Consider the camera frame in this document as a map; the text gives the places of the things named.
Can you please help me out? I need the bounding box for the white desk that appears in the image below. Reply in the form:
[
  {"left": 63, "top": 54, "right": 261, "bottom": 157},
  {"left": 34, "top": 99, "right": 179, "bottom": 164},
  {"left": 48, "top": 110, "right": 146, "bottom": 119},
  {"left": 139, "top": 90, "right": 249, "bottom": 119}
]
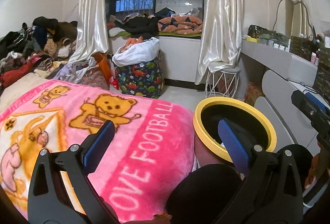
[{"left": 241, "top": 38, "right": 319, "bottom": 85}]

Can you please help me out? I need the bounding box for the beige bed sheet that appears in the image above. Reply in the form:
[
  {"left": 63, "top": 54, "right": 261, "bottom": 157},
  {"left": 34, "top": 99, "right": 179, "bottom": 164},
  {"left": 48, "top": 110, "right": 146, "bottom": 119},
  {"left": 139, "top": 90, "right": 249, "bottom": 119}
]
[{"left": 0, "top": 73, "right": 49, "bottom": 111}]

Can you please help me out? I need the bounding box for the green mat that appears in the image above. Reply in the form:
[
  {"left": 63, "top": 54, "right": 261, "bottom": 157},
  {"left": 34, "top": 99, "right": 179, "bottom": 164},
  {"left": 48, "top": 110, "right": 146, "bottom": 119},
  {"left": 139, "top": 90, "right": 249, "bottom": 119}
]
[{"left": 121, "top": 31, "right": 203, "bottom": 38}]

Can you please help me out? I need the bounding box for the large white plastic bag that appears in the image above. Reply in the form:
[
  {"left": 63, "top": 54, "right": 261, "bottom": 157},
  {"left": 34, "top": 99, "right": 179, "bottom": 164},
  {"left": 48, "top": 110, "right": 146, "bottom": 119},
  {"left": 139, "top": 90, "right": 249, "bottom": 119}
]
[{"left": 112, "top": 37, "right": 160, "bottom": 67}]

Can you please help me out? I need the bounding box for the yellow rimmed black bin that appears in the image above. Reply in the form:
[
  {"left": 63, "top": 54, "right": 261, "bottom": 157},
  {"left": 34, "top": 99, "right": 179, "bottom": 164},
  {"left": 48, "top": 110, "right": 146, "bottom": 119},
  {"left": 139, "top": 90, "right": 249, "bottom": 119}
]
[{"left": 193, "top": 97, "right": 277, "bottom": 165}]

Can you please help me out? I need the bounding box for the orange patterned quilt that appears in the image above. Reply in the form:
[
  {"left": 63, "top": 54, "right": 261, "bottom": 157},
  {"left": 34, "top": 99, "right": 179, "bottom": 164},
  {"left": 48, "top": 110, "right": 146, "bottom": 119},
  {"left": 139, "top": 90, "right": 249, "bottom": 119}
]
[{"left": 157, "top": 16, "right": 204, "bottom": 34}]

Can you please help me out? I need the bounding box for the dark blue garment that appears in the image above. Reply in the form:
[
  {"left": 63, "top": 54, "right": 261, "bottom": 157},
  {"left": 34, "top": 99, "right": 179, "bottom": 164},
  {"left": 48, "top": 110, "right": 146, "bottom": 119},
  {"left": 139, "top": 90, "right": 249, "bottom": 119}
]
[{"left": 155, "top": 7, "right": 176, "bottom": 18}]

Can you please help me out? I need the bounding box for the white chair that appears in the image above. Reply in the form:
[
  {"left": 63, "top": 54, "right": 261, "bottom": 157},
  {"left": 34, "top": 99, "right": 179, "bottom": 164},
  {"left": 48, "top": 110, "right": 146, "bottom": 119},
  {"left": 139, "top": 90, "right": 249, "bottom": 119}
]
[{"left": 254, "top": 69, "right": 319, "bottom": 156}]

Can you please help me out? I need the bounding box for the cream satin curtain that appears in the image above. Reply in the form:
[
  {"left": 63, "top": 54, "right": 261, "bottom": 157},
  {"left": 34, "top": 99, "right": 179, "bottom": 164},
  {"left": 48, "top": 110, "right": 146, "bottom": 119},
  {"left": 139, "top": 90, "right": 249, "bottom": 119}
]
[
  {"left": 68, "top": 0, "right": 109, "bottom": 65},
  {"left": 194, "top": 0, "right": 244, "bottom": 85}
]

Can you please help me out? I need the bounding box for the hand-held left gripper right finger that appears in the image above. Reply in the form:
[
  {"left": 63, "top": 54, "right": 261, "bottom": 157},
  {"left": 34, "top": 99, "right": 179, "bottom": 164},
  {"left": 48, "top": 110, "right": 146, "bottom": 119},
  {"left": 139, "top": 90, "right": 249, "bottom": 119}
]
[{"left": 218, "top": 118, "right": 303, "bottom": 224}]

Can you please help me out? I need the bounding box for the pile of clothes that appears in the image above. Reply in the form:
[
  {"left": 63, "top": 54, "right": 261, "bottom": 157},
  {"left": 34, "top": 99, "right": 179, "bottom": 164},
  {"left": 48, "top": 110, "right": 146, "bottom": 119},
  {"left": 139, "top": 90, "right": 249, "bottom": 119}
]
[{"left": 0, "top": 16, "right": 111, "bottom": 88}]

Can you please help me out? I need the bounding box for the cream framed mirror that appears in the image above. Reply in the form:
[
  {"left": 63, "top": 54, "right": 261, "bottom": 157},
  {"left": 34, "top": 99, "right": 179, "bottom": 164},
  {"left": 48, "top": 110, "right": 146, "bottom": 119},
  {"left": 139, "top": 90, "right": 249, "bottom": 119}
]
[{"left": 275, "top": 0, "right": 314, "bottom": 39}]

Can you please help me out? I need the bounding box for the row of small bottles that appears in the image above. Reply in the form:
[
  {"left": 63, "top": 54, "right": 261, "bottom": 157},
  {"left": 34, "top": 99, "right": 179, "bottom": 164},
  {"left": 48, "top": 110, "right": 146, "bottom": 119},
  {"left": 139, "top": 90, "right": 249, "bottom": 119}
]
[{"left": 267, "top": 38, "right": 290, "bottom": 53}]

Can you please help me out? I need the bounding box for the pink printed blanket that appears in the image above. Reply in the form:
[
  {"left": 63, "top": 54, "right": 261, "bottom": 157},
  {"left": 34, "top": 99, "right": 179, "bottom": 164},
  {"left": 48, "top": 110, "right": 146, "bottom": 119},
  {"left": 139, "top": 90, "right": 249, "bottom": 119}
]
[{"left": 0, "top": 79, "right": 198, "bottom": 223}]

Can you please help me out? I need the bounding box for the person's right hand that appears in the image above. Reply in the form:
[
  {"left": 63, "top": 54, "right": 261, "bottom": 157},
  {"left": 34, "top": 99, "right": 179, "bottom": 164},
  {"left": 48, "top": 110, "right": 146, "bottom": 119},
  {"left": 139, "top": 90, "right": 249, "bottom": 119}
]
[{"left": 304, "top": 154, "right": 322, "bottom": 190}]

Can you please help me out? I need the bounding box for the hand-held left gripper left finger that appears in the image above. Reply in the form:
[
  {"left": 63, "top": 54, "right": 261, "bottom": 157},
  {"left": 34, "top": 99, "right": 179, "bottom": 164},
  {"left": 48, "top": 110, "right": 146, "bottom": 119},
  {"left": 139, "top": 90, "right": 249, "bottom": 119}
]
[{"left": 27, "top": 120, "right": 119, "bottom": 224}]

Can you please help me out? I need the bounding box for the orange patterned box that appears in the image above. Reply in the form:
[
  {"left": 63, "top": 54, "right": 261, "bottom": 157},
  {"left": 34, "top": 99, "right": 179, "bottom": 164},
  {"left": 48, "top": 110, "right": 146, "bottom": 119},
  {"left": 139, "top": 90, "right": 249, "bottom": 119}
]
[{"left": 244, "top": 82, "right": 266, "bottom": 107}]

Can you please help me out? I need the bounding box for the black jacket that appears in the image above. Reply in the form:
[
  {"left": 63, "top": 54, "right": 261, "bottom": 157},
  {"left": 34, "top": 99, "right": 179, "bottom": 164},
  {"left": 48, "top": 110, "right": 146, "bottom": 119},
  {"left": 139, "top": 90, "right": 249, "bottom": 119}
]
[{"left": 124, "top": 16, "right": 161, "bottom": 35}]

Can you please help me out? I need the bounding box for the white garment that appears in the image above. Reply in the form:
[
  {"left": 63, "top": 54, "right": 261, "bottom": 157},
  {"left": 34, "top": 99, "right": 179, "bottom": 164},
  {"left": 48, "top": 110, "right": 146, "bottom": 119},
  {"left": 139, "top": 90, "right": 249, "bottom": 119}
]
[{"left": 184, "top": 7, "right": 202, "bottom": 17}]

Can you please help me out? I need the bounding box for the dark patterned drawer box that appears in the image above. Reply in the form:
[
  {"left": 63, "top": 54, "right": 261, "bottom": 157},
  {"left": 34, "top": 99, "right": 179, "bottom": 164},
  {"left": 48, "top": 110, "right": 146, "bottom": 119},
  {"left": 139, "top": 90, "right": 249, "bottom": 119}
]
[{"left": 313, "top": 59, "right": 330, "bottom": 97}]

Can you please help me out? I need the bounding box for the white pillow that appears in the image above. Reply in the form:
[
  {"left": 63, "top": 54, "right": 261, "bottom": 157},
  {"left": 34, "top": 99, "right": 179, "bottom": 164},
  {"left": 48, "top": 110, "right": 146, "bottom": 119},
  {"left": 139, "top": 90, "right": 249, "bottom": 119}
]
[{"left": 108, "top": 27, "right": 125, "bottom": 37}]

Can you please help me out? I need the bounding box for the orange tote bag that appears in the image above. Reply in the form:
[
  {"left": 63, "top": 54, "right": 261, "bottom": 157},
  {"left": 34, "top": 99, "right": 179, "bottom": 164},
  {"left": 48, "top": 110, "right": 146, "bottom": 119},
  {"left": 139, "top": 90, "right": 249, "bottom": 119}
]
[{"left": 94, "top": 52, "right": 115, "bottom": 85}]

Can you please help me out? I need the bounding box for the dinosaur print fabric basket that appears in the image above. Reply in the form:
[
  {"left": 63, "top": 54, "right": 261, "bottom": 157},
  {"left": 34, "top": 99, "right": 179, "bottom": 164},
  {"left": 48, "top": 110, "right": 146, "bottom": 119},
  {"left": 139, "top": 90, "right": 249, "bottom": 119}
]
[{"left": 115, "top": 50, "right": 165, "bottom": 99}]

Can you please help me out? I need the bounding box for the dark patterned storage box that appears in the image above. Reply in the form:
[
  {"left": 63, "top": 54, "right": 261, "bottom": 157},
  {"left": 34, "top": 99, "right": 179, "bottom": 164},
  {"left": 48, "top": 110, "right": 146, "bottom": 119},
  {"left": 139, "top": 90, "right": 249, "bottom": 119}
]
[{"left": 289, "top": 36, "right": 319, "bottom": 61}]

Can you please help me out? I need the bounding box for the white wire stool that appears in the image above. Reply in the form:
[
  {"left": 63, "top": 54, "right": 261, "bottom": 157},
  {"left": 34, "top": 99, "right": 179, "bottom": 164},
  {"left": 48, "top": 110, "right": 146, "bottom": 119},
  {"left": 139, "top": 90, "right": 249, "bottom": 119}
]
[{"left": 205, "top": 67, "right": 241, "bottom": 98}]

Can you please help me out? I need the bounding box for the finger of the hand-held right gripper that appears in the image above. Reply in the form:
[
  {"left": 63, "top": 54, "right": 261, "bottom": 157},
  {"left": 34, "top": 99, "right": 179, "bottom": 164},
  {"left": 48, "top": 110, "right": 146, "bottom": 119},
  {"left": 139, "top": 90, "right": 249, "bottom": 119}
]
[
  {"left": 305, "top": 92, "right": 328, "bottom": 112},
  {"left": 291, "top": 90, "right": 326, "bottom": 121}
]

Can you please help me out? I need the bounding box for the clear cosmetic bag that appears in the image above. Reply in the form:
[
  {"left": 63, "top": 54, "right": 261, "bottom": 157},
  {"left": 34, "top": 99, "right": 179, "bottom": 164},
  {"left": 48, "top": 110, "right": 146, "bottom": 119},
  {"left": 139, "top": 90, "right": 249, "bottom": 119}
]
[{"left": 247, "top": 24, "right": 277, "bottom": 40}]

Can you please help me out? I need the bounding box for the orange cloth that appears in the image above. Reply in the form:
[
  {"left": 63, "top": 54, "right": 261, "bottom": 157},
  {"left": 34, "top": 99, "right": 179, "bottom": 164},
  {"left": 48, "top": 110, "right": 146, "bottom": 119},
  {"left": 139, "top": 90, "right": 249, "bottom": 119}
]
[{"left": 121, "top": 36, "right": 145, "bottom": 52}]

